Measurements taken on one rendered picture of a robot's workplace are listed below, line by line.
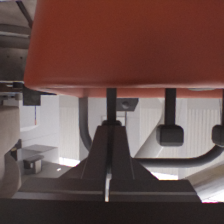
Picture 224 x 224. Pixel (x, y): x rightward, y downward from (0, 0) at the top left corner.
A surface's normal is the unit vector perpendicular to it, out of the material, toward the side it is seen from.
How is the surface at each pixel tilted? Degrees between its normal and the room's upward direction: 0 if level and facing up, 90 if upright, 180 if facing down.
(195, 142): 90
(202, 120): 90
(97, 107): 90
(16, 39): 90
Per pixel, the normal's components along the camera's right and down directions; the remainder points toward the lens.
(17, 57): 0.36, 0.05
